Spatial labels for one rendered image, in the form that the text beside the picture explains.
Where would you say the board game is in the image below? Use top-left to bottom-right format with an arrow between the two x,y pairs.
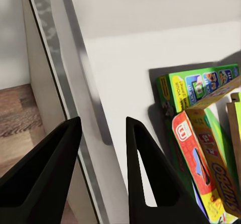
156,64 -> 240,224
171,75 -> 241,222

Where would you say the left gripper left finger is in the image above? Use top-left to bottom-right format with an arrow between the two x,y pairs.
0,116 -> 83,224

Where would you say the jigsaw puzzle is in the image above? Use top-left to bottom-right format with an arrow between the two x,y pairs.
226,91 -> 241,191

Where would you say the toy box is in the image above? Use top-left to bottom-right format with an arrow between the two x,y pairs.
51,0 -> 241,224

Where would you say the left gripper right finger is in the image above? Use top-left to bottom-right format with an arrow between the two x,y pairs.
126,117 -> 210,224

